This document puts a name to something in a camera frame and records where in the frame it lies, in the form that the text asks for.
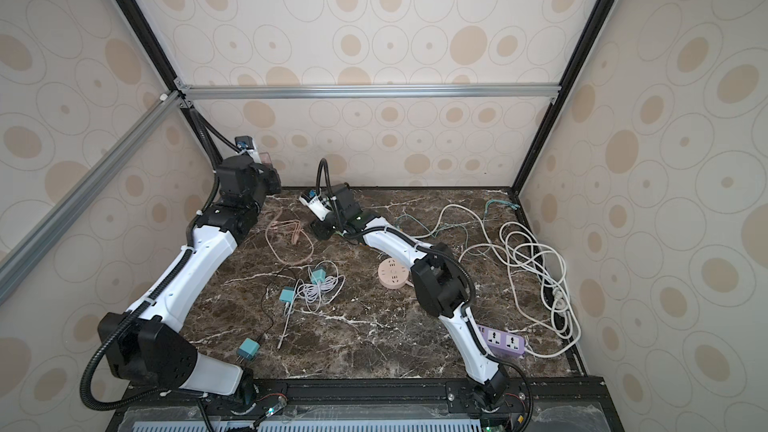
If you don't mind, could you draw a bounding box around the purple power strip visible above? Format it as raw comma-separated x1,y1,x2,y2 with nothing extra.
478,325,526,357

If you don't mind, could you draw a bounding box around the white power cable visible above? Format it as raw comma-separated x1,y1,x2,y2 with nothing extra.
413,203,582,360

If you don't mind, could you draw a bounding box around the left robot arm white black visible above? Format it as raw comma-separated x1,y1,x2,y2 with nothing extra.
79,108,281,411

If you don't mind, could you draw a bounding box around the horizontal aluminium rail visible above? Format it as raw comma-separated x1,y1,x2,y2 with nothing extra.
177,83,561,101

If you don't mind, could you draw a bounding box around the white thin cable bundle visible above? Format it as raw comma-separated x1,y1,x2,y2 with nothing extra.
275,260,346,350

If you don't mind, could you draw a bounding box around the teal adapter near base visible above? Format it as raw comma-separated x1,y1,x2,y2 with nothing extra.
236,338,261,362

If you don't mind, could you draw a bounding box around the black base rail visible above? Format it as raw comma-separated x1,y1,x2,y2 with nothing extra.
107,376,623,431

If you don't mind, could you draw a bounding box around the pink cable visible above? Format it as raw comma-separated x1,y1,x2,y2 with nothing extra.
263,206,316,266

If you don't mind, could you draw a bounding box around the teal charger cable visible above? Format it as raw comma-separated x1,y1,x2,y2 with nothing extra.
392,197,521,253

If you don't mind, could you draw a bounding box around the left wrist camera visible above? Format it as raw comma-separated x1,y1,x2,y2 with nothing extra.
235,135,262,164

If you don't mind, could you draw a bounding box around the left diagonal aluminium rail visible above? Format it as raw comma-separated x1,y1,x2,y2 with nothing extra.
1,91,181,301

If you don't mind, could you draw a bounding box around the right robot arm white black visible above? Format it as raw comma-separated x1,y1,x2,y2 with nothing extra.
300,158,534,431

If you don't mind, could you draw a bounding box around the round beige power socket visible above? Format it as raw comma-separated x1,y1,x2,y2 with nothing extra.
377,258,411,290

